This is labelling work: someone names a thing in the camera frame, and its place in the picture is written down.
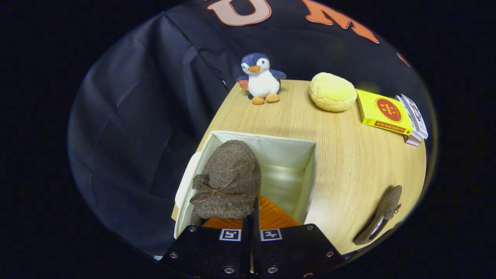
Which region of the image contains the beige fabric storage box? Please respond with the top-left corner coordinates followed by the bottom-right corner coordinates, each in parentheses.
top-left (172, 131), bottom-right (318, 239)

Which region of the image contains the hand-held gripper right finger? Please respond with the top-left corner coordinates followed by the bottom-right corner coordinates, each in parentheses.
top-left (254, 194), bottom-right (344, 279)

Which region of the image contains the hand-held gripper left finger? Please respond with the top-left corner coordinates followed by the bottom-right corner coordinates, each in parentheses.
top-left (161, 212), bottom-right (254, 278)

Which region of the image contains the brown fuzzy bow shoe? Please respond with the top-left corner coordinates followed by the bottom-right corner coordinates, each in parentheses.
top-left (353, 185), bottom-right (403, 245)
top-left (189, 139), bottom-right (262, 225)

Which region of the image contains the penguin plush toy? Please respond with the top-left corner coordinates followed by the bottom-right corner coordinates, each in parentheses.
top-left (236, 53), bottom-right (287, 105)

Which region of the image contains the yellow book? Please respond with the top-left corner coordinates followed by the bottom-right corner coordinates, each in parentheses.
top-left (356, 90), bottom-right (414, 136)

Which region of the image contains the yellow round plush cushion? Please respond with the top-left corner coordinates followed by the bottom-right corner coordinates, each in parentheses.
top-left (309, 72), bottom-right (358, 112)

